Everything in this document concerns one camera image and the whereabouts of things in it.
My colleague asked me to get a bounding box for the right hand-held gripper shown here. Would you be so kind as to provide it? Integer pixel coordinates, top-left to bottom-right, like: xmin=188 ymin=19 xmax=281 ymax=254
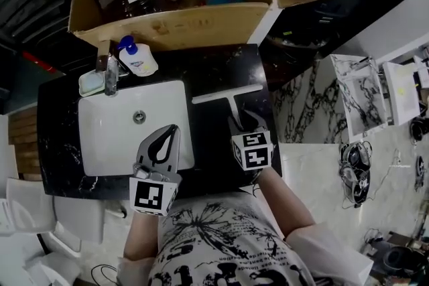
xmin=228 ymin=109 xmax=273 ymax=172

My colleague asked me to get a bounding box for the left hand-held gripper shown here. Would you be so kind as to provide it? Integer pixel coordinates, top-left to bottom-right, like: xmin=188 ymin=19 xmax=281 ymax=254
xmin=129 ymin=125 xmax=184 ymax=217

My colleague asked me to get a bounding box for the white squeegee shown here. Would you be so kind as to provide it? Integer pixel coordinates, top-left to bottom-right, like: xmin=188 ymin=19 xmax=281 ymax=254
xmin=191 ymin=82 xmax=263 ymax=131

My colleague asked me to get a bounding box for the person's left forearm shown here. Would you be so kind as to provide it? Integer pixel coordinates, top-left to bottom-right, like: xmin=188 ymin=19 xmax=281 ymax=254
xmin=123 ymin=210 xmax=161 ymax=261

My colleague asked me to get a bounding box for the person's right forearm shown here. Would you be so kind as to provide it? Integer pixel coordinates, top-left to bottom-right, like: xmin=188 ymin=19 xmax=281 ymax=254
xmin=255 ymin=166 xmax=318 ymax=241

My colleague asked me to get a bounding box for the white rectangular sink basin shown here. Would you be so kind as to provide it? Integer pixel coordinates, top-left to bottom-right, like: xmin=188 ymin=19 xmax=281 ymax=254
xmin=77 ymin=79 xmax=196 ymax=177

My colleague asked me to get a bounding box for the black marble vanity table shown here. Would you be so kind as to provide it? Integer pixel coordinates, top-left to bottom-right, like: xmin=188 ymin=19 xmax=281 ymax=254
xmin=36 ymin=42 xmax=283 ymax=202

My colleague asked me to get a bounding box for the chrome faucet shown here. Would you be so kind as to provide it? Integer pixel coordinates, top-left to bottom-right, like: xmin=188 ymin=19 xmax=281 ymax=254
xmin=95 ymin=40 xmax=131 ymax=97

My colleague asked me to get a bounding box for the soap bottle with blue pump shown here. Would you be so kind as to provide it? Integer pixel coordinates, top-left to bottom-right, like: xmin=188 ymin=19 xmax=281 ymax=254
xmin=116 ymin=35 xmax=160 ymax=78

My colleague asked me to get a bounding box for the black cabinet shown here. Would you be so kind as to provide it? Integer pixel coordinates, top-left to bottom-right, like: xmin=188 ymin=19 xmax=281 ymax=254
xmin=258 ymin=0 xmax=338 ymax=92

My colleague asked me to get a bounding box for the white soap dish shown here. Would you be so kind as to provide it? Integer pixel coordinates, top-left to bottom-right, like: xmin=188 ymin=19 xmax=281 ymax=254
xmin=78 ymin=70 xmax=106 ymax=98

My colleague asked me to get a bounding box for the person's white printed shirt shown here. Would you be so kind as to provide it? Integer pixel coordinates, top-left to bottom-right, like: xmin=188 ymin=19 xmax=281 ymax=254
xmin=115 ymin=190 xmax=375 ymax=286

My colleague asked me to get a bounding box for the marble pattern cabinet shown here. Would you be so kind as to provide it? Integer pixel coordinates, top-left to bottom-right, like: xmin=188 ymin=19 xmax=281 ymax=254
xmin=273 ymin=54 xmax=390 ymax=145

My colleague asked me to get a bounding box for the grey office chair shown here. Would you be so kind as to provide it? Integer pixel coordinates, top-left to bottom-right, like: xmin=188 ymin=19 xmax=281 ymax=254
xmin=5 ymin=176 xmax=83 ymax=259

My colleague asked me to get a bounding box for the red fire extinguisher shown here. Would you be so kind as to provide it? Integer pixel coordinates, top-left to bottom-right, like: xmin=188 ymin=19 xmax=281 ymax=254
xmin=21 ymin=50 xmax=56 ymax=74

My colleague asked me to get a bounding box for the pile of black cables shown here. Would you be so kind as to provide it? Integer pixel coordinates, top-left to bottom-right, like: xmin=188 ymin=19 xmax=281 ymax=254
xmin=337 ymin=140 xmax=375 ymax=209

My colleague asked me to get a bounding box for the thin black floor cable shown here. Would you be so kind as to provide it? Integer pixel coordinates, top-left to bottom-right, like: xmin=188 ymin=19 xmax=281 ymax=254
xmin=90 ymin=263 xmax=122 ymax=286

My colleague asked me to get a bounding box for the black cable bundle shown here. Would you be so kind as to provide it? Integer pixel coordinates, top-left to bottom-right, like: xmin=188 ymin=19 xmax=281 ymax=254
xmin=410 ymin=115 xmax=429 ymax=145

